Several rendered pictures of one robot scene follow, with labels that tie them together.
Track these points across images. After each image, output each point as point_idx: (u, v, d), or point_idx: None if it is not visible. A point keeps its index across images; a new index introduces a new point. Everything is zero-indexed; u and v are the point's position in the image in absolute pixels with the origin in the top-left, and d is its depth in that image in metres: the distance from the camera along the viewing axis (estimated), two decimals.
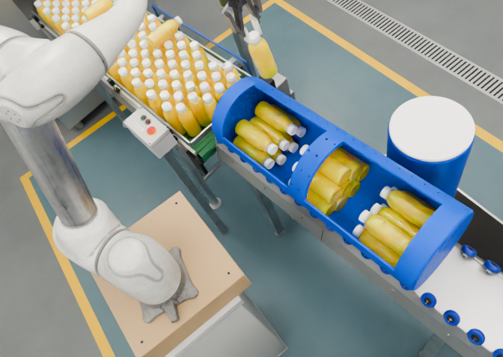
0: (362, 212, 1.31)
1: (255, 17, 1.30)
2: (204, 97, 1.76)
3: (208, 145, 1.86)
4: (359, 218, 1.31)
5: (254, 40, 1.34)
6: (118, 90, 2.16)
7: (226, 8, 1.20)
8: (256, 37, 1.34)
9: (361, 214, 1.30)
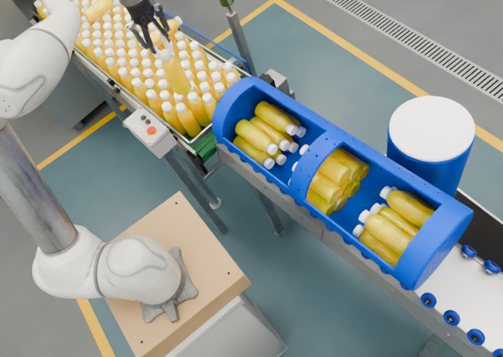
0: (362, 212, 1.31)
1: (164, 36, 1.44)
2: (204, 97, 1.76)
3: (208, 145, 1.86)
4: (359, 218, 1.31)
5: (165, 56, 1.48)
6: (118, 90, 2.16)
7: (132, 25, 1.34)
8: (167, 54, 1.48)
9: (361, 214, 1.30)
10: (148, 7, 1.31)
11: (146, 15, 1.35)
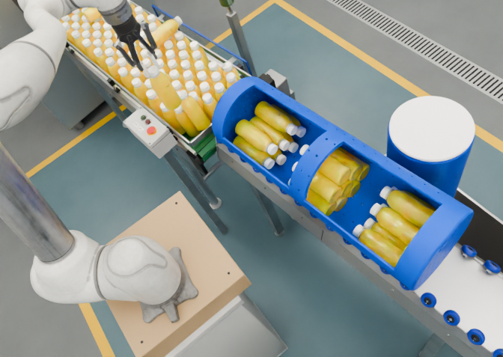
0: (154, 70, 1.48)
1: (151, 52, 1.44)
2: (204, 97, 1.76)
3: (208, 145, 1.86)
4: (150, 73, 1.48)
5: (181, 95, 1.71)
6: (118, 90, 2.16)
7: (117, 43, 1.34)
8: (183, 93, 1.71)
9: (153, 72, 1.48)
10: (134, 25, 1.31)
11: (132, 33, 1.35)
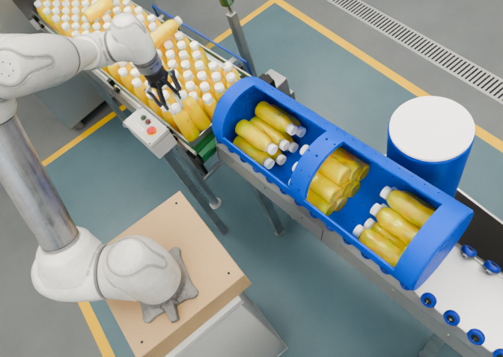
0: (177, 107, 1.65)
1: (176, 94, 1.62)
2: (204, 97, 1.76)
3: (208, 145, 1.86)
4: (172, 110, 1.66)
5: (181, 96, 1.71)
6: (118, 90, 2.16)
7: (148, 88, 1.52)
8: (182, 93, 1.71)
9: (176, 109, 1.66)
10: (163, 74, 1.49)
11: (161, 79, 1.53)
